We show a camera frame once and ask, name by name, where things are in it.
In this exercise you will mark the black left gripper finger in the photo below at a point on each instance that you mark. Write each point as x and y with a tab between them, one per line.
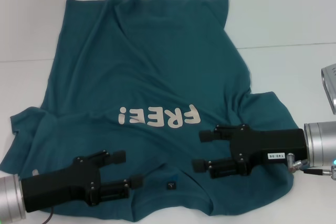
118	156
136	181

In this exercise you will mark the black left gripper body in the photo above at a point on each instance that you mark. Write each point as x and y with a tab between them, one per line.
52	187

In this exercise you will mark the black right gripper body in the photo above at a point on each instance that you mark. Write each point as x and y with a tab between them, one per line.
275	142

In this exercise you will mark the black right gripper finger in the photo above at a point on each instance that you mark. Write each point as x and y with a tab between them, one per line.
199	166
206	136

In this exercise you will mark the teal t-shirt with FREE print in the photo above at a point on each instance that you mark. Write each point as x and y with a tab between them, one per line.
147	64

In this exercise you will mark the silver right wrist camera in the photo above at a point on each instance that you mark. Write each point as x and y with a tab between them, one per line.
330	85

